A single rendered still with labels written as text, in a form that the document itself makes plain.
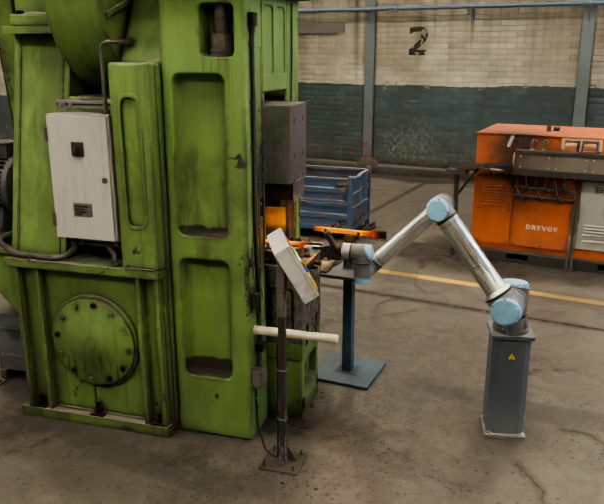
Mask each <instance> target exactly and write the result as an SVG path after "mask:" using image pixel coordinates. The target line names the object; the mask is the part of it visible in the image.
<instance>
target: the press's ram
mask: <svg viewBox="0 0 604 504"><path fill-rule="evenodd" d="M263 110H264V168H265V183H270V184H289V185H290V184H292V183H293V182H295V181H297V180H298V179H300V178H302V177H303V176H305V175H306V102H299V101H265V103H263Z"/></svg>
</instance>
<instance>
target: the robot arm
mask: <svg viewBox="0 0 604 504"><path fill-rule="evenodd" d="M454 206H455V202H454V199H453V198H452V196H450V195H449V194H446V193H441V194H438V195H437V196H435V197H434V198H432V199H431V200H430V201H429V202H428V204H427V206H426V209H425V210H424V211H423V212H422V213H420V214H419V215H418V216H417V217H416V218H415V219H413V220H412V221H411V222H410V223H409V224H408V225H407V226H405V227H404V228H403V229H402V230H401V231H400V232H398V233H397V234H396V235H395V236H394V237H393V238H392V239H390V240H389V241H388V242H387V243H386V244H385V245H383V246H382V247H381V248H380V249H379V250H378V251H377V252H375V253H374V249H373V246H372V245H367V244H354V243H343V244H340V246H338V244H337V243H336V241H335V239H334V238H333V236H332V234H331V232H330V231H329V230H328V231H326V232H325V233H324V236H325V238H326V239H327V241H328V242H329V243H327V242H317V243H321V244H320V246H319V245H305V246H304V247H303V248H308V249H309V253H310V255H311V256H314V254H315V253H317V252H320V250H321V252H320V256H321V260H329V261H330V260H341V259H347V260H354V282H355V283H357V284H369V283H370V281H371V277H372V276H373V275H374V274H375V273H376V272H378V271H379V270H380V269H381V268H382V267H383V266H384V265H385V264H386V263H387V262H388V261H390V260H391V259H392V258H393V257H394V256H396V255H397V254H398V253H399V252H400V251H401V250H403V249H404V248H405V247H406V246H407V245H409V244H410V243H411V242H412V241H413V240H415V239H416V238H417V237H418V236H419V235H420V234H422V233H423V232H424V231H425V230H426V229H428V228H429V227H430V226H431V225H432V224H433V223H436V224H437V225H438V227H440V229H441V230H442V232H443V233H444V235H445V236H446V238H447V239H448V241H449V242H450V243H451V245H452V246H453V248H454V249H455V251H456V252H457V254H458V255H459V257H460V258H461V260H462V261H463V262H464V264H465V265H466V267H467V268H468V270H469V271H470V273H471V274H472V276H473V277H474V278H475V280H476V281H477V283H478V284H479V286H480V287H481V289H482V290H483V292H484V293H485V301H486V303H487V304H488V306H489V307H490V313H491V317H492V319H493V320H494V321H493V324H492V328H493V330H494V331H496V332H498V333H501V334H504V335H510V336H521V335H525V334H527V333H529V324H528V320H527V306H528V295H529V283H528V282H526V281H524V280H520V279H510V278H509V279H502V278H501V277H500V276H499V274H498V273H497V271H496V270H495V268H494V267H493V265H492V264H491V262H490V261H489V260H488V258H487V257H486V255H485V254H484V252H483V251H482V249H481V248H480V246H479V245H478V244H477V242H476V241H475V239H474V238H473V236H472V235H471V233H470V232H469V230H468V229H467V228H466V226H465V225H464V223H463V222H462V220H461V219H460V217H459V216H458V213H457V212H456V211H455V209H454ZM325 257H326V258H327V259H323V258H325Z"/></svg>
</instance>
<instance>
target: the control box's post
mask: <svg viewBox="0 0 604 504"><path fill-rule="evenodd" d="M277 272H279V273H285V272H284V270H283V269H282V267H281V266H280V264H279V262H278V261H277ZM286 315H287V300H286V292H285V293H282V292H277V317H278V370H285V369H286V368H287V332H286ZM278 383H279V419H286V417H287V371H286V372H279V371H278ZM287 446H288V440H287V420H286V421H280V420H279V457H280V451H281V447H282V448H283V449H284V461H286V447H287Z"/></svg>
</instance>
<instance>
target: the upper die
mask: <svg viewBox="0 0 604 504"><path fill-rule="evenodd" d="M302 194H304V177H302V178H300V179H298V180H297V181H295V182H293V183H292V184H290V185H289V184H270V183H265V199H273V200H290V201H294V200H295V199H296V198H298V197H299V196H301V195H302Z"/></svg>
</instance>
